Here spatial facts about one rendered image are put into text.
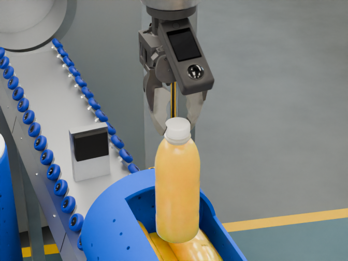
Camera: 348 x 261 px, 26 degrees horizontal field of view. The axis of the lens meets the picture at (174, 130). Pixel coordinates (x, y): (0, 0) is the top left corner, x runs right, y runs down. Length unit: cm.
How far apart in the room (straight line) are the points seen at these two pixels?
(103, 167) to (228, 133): 196
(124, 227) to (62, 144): 79
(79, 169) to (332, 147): 211
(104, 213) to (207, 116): 262
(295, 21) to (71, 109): 307
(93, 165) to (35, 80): 60
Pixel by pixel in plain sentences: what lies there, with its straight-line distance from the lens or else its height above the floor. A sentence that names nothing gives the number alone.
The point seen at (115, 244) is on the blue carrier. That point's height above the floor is 118.
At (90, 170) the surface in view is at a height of 95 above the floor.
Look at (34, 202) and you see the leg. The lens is 292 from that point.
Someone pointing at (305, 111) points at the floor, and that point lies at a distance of 419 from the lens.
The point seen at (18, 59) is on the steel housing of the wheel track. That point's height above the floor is 93.
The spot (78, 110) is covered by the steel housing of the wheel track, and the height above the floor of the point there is 93.
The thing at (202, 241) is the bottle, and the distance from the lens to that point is 151.
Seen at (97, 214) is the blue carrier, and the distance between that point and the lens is 153.
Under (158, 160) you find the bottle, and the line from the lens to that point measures 118.
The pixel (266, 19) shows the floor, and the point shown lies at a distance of 524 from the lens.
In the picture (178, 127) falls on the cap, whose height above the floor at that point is 152.
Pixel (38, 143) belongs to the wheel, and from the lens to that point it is 215.
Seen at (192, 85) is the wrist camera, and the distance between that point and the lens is 103.
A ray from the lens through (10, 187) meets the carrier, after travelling 208.
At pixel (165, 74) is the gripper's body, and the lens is 110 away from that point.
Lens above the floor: 214
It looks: 33 degrees down
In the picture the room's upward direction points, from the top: straight up
